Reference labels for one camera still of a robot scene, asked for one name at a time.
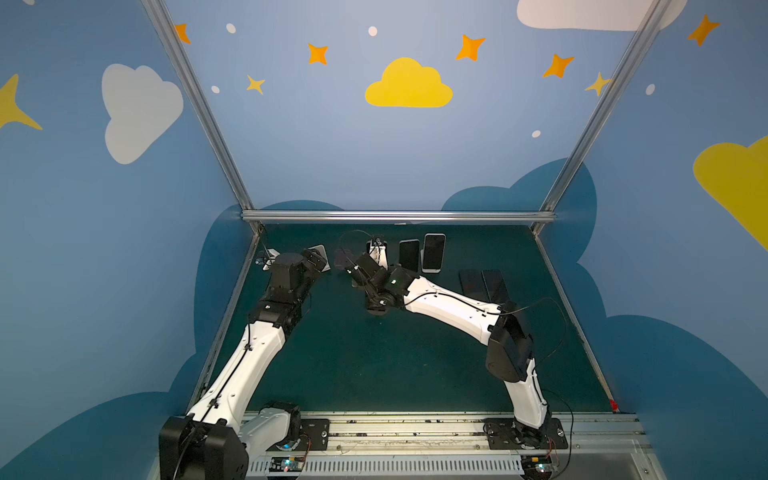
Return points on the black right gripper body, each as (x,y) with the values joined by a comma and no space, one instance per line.
(365,267)

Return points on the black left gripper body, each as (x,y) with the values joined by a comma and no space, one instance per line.
(310,260)

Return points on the white phone stand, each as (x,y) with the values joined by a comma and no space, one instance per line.
(320,252)

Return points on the white-framed phone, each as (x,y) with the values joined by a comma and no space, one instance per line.
(433,253)

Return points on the purple phone stand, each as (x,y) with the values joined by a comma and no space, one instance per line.
(343,259)

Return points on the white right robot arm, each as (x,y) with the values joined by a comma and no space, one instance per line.
(510,348)

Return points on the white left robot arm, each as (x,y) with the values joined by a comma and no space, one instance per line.
(252,360)

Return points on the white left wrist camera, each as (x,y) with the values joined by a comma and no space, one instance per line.
(267,258)

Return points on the aluminium back frame rail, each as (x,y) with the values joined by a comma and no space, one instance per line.
(397,217)

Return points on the aluminium left frame post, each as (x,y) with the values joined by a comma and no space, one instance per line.
(161,20)

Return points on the aluminium frame post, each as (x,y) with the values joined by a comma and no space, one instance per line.
(161,20)
(640,44)

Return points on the metal base rail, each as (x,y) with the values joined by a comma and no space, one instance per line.
(433,444)

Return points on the aluminium right frame post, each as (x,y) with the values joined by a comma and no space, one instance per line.
(640,44)

